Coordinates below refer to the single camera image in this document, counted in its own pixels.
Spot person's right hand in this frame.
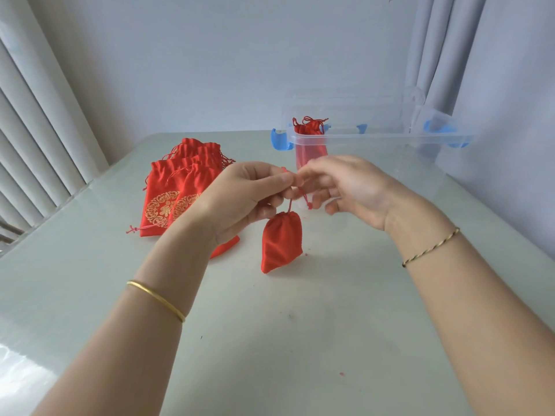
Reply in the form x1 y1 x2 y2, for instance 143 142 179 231
297 154 434 232

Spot person's left hand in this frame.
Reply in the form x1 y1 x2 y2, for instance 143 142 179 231
173 161 304 248

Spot clear plastic storage box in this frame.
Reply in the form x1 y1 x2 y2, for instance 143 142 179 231
271 112 476 189

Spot pile of red drawstring pouches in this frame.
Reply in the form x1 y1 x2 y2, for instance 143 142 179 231
125 137 242 259

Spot person's right forearm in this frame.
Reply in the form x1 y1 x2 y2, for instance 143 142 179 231
383 203 555 416

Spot person's left forearm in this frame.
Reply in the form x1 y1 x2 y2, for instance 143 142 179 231
32 225 220 416

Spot gold bangle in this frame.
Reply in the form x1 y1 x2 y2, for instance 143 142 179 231
126 280 186 324

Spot grey curtain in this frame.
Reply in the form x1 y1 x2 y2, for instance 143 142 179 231
405 0 555 261

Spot white vertical blinds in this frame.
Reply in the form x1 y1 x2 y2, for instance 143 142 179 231
0 0 109 239

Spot metal railing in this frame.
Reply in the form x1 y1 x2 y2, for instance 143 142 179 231
0 220 25 246

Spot thin braided bracelet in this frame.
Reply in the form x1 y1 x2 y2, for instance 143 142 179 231
401 227 460 269

